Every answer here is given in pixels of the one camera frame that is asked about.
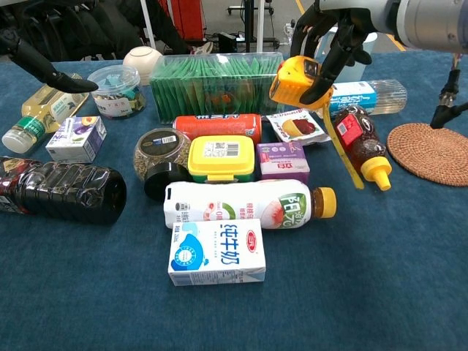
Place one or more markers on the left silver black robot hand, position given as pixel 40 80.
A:
pixel 66 82

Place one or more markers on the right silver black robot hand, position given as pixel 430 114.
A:
pixel 351 5

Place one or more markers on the yellow tape measure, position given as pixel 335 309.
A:
pixel 289 84

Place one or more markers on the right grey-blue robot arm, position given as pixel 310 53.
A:
pixel 431 22

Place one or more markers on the pale yellow liquid bottle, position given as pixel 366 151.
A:
pixel 47 106

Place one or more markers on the clear round tub of clips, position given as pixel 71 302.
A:
pixel 117 98

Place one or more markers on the purple white juice carton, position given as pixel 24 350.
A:
pixel 77 139

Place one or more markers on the white power strip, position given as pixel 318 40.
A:
pixel 287 28

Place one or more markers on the light blue pitcher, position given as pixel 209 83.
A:
pixel 351 75

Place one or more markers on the seated person dark clothes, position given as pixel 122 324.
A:
pixel 109 25

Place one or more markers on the beige bowl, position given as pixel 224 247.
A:
pixel 140 58

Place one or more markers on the clear bottle blue label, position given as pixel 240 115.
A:
pixel 365 97

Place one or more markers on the black tripod stand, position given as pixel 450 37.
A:
pixel 249 22

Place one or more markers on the dark drink bottle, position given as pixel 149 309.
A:
pixel 73 190

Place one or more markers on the seed jar black lid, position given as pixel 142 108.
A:
pixel 153 153

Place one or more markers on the black foot pedal box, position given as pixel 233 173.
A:
pixel 226 42

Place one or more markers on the white snack packet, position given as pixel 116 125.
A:
pixel 303 126

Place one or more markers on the red cabinet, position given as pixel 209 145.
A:
pixel 186 18

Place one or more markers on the honey bottle yellow nozzle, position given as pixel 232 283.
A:
pixel 365 146

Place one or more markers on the white sneaker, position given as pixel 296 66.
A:
pixel 204 48

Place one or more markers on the clear box of green packets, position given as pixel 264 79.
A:
pixel 219 87

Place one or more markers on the red soda can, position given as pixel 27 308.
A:
pixel 215 124

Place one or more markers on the round woven rattan coaster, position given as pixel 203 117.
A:
pixel 431 153

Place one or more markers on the small purple white carton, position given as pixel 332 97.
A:
pixel 281 161

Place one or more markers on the yellow lidded plastic box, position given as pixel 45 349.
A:
pixel 219 161

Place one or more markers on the white drink bottle yellow cap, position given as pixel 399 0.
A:
pixel 237 204

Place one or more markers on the white blue milk carton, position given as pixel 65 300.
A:
pixel 219 252

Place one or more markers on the blue felt table cover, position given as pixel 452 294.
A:
pixel 365 274

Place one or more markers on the white frame post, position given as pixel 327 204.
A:
pixel 147 18
pixel 260 25

